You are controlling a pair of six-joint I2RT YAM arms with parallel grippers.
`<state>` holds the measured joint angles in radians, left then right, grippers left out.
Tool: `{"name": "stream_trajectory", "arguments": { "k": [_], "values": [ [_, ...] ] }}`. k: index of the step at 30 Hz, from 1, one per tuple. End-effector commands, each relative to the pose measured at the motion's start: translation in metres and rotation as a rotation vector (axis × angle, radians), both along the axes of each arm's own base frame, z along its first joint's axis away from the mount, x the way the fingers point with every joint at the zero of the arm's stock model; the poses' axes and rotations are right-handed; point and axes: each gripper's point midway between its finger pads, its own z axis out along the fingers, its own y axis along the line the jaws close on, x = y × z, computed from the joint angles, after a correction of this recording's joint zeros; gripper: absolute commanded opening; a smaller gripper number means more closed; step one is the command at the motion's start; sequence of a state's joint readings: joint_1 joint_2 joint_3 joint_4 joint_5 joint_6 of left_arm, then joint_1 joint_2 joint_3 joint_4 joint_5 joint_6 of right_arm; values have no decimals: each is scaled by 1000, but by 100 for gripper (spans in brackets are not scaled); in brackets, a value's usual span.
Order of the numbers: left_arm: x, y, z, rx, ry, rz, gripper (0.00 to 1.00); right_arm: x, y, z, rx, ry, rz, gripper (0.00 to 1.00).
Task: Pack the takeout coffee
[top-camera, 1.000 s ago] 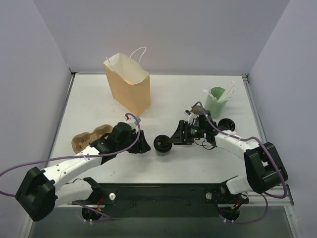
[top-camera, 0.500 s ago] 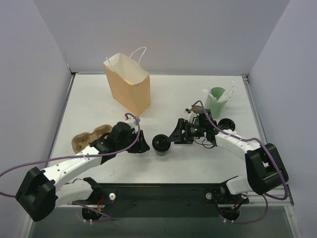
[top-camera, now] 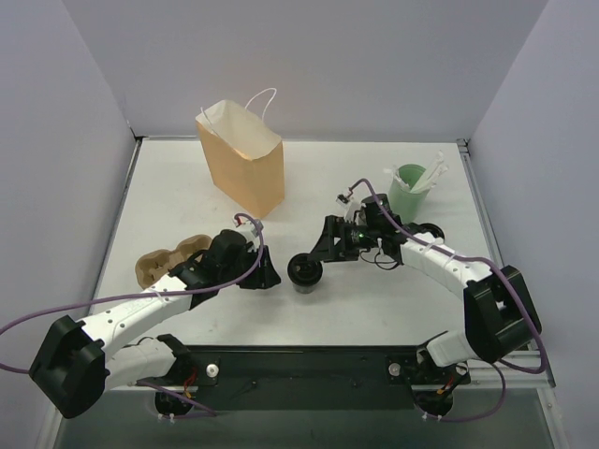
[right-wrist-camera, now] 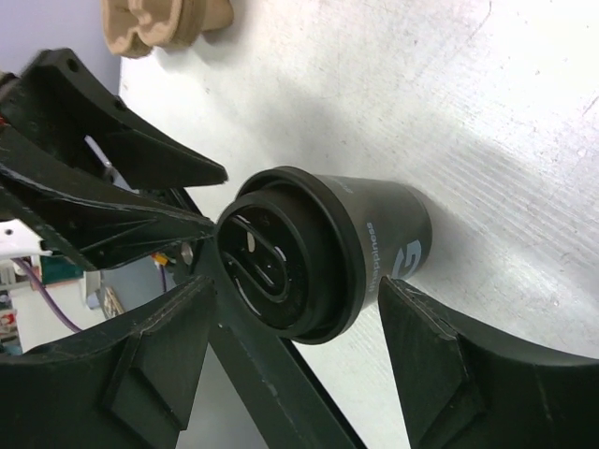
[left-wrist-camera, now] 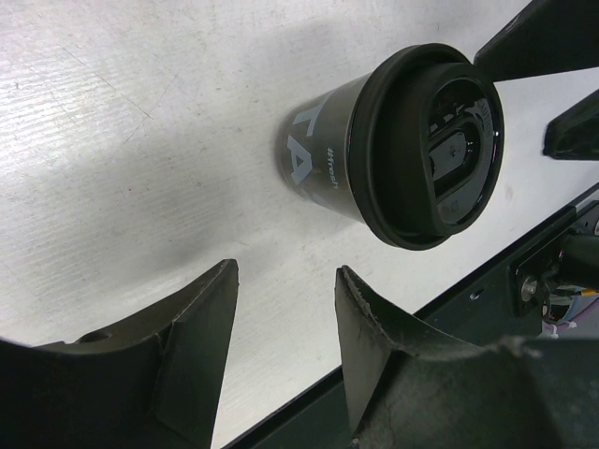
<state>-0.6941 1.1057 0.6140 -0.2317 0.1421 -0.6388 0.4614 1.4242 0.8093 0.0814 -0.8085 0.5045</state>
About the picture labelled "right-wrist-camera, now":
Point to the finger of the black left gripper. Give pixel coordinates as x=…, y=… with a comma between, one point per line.
x=94, y=224
x=146, y=157

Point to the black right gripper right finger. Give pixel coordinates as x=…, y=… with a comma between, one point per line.
x=465, y=384

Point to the black paper coffee cup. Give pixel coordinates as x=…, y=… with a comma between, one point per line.
x=392, y=225

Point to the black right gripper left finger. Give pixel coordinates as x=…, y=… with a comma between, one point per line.
x=129, y=382

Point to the brown pulp cup carrier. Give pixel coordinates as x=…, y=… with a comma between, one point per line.
x=132, y=28

